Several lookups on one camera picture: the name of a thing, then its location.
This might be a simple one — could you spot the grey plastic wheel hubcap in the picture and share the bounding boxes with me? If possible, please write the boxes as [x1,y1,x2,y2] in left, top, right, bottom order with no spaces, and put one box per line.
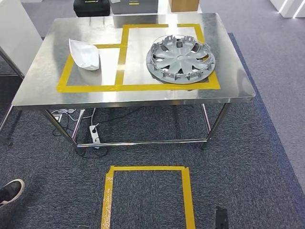
[145,34,216,85]

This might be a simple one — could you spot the yellow tape on workbench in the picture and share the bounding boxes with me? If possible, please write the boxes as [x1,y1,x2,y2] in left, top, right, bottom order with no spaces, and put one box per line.
[56,23,221,93]

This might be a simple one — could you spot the white plastic car part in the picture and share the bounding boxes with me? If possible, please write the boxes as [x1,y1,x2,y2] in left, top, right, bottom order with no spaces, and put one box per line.
[69,38,100,71]

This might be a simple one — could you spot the stainless steel workbench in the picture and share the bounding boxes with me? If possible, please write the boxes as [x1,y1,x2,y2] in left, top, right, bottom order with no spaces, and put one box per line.
[12,12,256,156]

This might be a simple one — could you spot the yellow floor tape square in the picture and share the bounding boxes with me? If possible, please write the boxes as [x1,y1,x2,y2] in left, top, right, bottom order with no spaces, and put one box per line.
[100,166,197,229]

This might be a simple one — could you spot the white power strip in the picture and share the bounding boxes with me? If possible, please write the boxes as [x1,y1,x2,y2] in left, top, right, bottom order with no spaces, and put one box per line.
[89,125,101,145]

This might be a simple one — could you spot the grey equipment case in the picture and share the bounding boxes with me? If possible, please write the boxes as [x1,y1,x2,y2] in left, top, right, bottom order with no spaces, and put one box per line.
[110,0,159,15]

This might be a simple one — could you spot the brown cardboard box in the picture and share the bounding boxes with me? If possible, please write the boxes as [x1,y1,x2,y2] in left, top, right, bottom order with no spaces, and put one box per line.
[169,0,200,12]

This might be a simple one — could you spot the black carry bag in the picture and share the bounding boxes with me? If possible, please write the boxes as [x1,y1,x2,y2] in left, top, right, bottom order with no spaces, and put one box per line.
[73,0,111,17]

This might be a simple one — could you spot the robot's black right foot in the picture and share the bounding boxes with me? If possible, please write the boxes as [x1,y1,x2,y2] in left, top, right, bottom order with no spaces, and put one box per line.
[215,207,229,229]

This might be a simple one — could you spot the person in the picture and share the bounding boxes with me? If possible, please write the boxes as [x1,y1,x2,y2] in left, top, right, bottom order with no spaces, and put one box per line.
[0,179,25,209]

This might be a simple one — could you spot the white display plinth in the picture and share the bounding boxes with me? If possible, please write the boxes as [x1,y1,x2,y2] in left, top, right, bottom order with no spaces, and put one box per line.
[269,0,305,19]

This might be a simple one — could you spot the white cables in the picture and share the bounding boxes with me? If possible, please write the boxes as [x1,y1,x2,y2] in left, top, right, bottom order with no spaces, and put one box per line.
[51,108,96,122]

